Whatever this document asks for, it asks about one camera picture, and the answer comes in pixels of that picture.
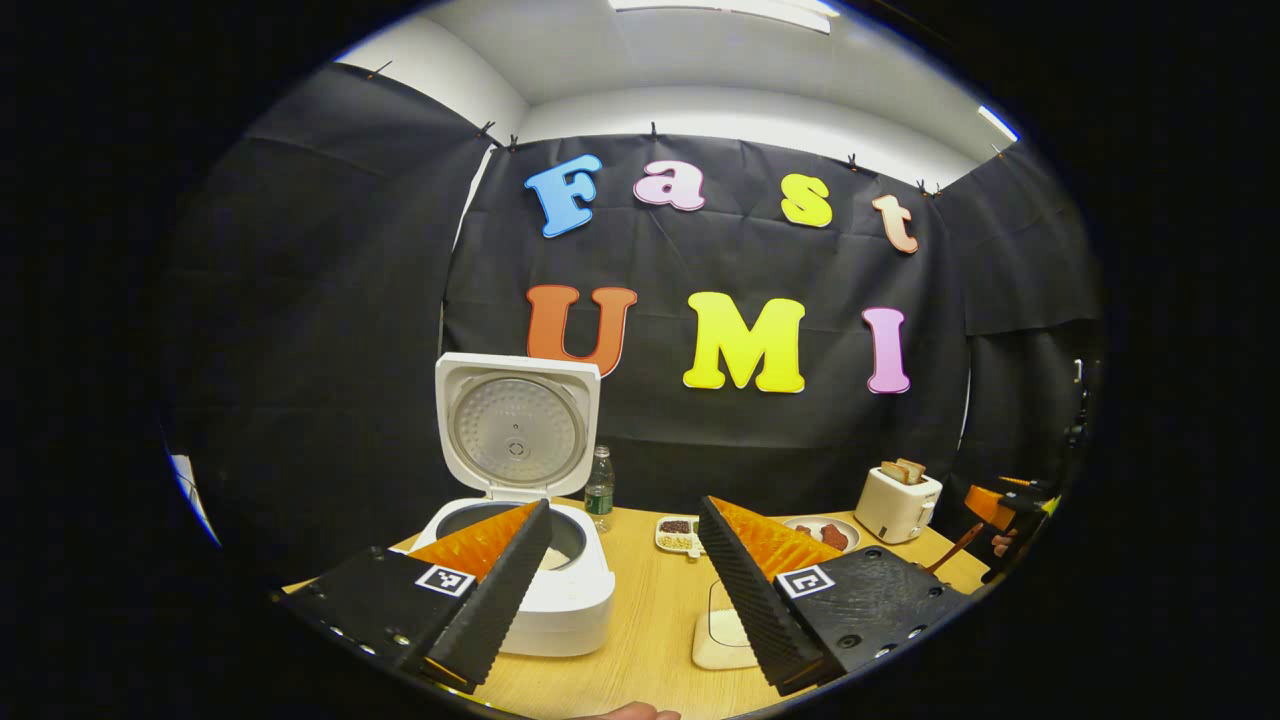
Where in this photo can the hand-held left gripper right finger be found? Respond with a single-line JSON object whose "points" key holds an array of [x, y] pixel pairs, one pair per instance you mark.
{"points": [[760, 610]]}

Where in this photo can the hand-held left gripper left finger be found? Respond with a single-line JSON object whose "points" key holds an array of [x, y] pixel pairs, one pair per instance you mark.
{"points": [[500, 600]]}

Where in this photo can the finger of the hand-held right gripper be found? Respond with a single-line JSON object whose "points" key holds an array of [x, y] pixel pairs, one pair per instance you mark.
{"points": [[990, 505], [1025, 483]]}

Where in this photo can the brown wooden spoon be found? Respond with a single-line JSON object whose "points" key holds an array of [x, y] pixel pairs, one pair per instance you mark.
{"points": [[955, 548]]}

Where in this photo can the white rice cooker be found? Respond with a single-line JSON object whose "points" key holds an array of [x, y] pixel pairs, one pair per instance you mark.
{"points": [[560, 620]]}

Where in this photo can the white rice box clear lid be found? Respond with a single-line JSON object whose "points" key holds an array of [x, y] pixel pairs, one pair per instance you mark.
{"points": [[720, 655]]}

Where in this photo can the toast bread slice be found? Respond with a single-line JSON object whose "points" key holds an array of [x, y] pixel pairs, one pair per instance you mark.
{"points": [[912, 469], [893, 472]]}

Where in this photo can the white toaster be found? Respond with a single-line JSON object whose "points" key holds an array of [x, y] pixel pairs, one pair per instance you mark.
{"points": [[895, 510]]}

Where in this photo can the white divided bean dish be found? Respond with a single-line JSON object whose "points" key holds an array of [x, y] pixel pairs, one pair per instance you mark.
{"points": [[675, 535]]}

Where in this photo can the white round plate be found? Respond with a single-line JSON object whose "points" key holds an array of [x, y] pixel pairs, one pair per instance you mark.
{"points": [[853, 537]]}

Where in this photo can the clear plastic water bottle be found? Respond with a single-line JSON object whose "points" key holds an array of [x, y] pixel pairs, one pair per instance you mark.
{"points": [[599, 495]]}

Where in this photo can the black backdrop cloth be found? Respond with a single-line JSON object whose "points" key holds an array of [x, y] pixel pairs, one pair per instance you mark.
{"points": [[700, 440]]}

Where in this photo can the ceiling light panel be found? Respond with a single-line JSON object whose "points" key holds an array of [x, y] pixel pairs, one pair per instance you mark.
{"points": [[998, 122]]}

